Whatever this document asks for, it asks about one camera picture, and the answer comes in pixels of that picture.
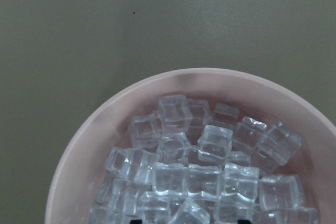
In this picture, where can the pink bowl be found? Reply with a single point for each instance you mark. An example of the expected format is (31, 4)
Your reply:
(80, 171)

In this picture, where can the pile of clear ice cubes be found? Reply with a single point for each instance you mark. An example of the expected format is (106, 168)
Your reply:
(189, 163)

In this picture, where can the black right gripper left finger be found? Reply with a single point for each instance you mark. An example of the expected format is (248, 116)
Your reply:
(136, 221)

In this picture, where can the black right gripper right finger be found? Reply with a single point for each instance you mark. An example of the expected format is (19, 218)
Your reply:
(243, 221)

